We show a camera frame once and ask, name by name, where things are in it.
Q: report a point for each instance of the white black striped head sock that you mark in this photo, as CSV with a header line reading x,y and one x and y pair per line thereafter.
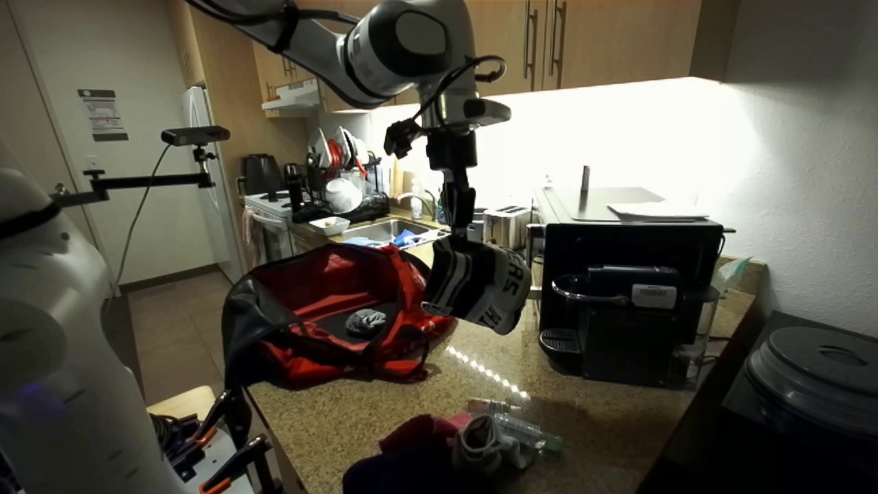
x,y
482,284

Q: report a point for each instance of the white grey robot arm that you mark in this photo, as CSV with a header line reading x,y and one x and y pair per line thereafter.
x,y
366,46

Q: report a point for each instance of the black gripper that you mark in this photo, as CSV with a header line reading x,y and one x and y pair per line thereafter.
x,y
453,161

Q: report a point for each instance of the cluttered dish rack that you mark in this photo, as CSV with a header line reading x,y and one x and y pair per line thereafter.
x,y
331,179

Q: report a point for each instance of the wooden wall cabinet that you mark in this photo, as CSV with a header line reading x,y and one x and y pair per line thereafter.
x,y
605,43

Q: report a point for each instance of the grey black item in bag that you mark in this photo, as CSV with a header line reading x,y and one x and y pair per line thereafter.
x,y
368,321

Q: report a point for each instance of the black cap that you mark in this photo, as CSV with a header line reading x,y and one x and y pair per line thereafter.
x,y
386,470

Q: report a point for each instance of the dark upright metal rod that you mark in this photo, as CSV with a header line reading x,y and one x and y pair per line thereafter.
x,y
586,188

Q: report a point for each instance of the white paper sheet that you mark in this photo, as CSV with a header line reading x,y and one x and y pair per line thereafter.
x,y
659,209

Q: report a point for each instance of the pink cloth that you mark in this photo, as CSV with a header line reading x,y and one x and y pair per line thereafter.
x,y
428,434

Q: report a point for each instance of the black coffee machine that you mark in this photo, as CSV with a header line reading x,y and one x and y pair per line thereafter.
x,y
631,302

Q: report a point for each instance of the red black bag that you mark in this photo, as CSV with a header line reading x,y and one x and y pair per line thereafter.
x,y
310,302

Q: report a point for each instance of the black round lid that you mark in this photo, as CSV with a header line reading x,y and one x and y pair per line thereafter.
x,y
804,374

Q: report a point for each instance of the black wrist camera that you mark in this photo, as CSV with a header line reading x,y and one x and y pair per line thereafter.
x,y
402,138

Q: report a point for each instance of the paper notice sheet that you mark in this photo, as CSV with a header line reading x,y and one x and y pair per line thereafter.
x,y
102,113

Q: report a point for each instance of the black camera on stand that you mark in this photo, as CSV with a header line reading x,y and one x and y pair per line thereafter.
x,y
181,138

